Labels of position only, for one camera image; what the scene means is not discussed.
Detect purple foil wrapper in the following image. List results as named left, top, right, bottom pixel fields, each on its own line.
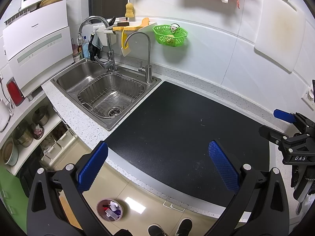
left=113, top=207, right=121, bottom=218

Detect pink trash bin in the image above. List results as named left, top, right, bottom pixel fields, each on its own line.
left=96, top=199, right=123, bottom=222

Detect white storage drawer box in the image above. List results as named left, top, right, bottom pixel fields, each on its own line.
left=40, top=123, right=76, bottom=166

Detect black counter mat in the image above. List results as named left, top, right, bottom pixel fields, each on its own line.
left=106, top=82, right=270, bottom=206

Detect person right shoe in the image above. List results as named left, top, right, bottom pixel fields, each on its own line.
left=175, top=218, right=193, bottom=236

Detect person shoe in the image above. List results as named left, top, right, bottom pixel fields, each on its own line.
left=147, top=224, right=167, bottom=236
left=175, top=218, right=193, bottom=236

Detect steel cooking pot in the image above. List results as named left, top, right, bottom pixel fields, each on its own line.
left=32, top=106, right=50, bottom=127

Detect white cutting board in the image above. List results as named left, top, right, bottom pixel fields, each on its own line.
left=255, top=0, right=306, bottom=73

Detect stainless steel sink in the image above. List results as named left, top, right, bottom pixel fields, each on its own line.
left=51, top=59, right=161, bottom=131

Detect person left shoe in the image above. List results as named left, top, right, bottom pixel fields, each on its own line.
left=147, top=224, right=167, bottom=236

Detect red kettle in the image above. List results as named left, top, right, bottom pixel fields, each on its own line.
left=6, top=77, right=25, bottom=107

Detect tall chrome faucet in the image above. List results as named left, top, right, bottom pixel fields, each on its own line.
left=77, top=16, right=117, bottom=72

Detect slim gooseneck water faucet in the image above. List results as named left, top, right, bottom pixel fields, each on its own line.
left=122, top=31, right=153, bottom=84

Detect white countertop dishwasher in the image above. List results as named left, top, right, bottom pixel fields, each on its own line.
left=3, top=1, right=74, bottom=97

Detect green plastic basket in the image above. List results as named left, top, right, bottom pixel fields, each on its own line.
left=153, top=23, right=188, bottom=47

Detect white sink shelf rack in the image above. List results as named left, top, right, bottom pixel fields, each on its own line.
left=94, top=18, right=157, bottom=46

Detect yellow sponge brush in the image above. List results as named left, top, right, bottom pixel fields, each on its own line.
left=125, top=2, right=134, bottom=19

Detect wire sink basket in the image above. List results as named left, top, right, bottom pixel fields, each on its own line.
left=77, top=73, right=145, bottom=119

